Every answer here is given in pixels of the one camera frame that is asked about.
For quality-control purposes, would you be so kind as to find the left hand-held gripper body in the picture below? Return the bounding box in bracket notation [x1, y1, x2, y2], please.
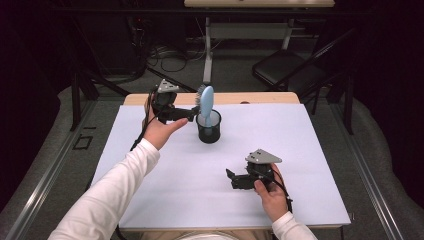
[151, 78, 193, 125]

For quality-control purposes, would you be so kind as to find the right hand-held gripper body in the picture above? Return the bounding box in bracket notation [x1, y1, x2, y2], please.
[237, 148, 283, 191]

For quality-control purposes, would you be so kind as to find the light blue hairbrush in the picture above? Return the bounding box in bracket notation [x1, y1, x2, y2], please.
[195, 84, 216, 131]

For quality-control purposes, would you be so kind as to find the black mesh pen holder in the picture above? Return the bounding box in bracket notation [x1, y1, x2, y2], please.
[195, 108, 222, 145]

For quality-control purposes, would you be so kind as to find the person's left hand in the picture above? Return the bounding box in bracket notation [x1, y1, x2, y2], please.
[142, 99, 189, 151]

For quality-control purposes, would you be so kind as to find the person's right hand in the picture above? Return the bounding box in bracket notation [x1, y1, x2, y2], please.
[253, 163, 289, 224]

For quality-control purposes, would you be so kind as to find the white table cover board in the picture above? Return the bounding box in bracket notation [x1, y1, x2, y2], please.
[91, 103, 352, 230]

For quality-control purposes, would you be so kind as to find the person's beige torso clothing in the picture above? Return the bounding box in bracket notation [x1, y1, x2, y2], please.
[139, 229, 274, 240]

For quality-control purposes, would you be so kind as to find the black metal stand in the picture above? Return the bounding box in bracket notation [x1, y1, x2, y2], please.
[299, 28, 356, 136]
[69, 71, 131, 132]

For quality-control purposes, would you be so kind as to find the black folding chair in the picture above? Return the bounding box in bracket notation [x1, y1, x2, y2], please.
[251, 49, 329, 98]

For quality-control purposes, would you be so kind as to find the thick black floor cable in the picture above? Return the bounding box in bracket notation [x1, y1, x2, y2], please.
[146, 66, 200, 94]

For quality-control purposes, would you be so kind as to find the right hand-held gripper black cable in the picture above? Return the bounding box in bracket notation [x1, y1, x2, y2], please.
[271, 166, 294, 214]

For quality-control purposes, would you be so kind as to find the hand-held gripper black cable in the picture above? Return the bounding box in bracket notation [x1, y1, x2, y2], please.
[114, 88, 158, 240]
[271, 166, 294, 214]

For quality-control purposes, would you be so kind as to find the left hand-held gripper black cable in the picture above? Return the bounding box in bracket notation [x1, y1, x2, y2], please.
[114, 88, 158, 240]

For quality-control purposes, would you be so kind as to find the tangle of floor cables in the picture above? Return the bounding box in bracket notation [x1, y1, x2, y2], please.
[146, 43, 208, 73]

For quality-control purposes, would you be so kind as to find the white frame desk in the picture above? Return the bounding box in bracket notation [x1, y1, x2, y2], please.
[183, 0, 336, 86]

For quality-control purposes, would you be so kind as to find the metal floor rail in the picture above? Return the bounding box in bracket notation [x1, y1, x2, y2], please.
[328, 103, 405, 240]
[4, 99, 98, 240]

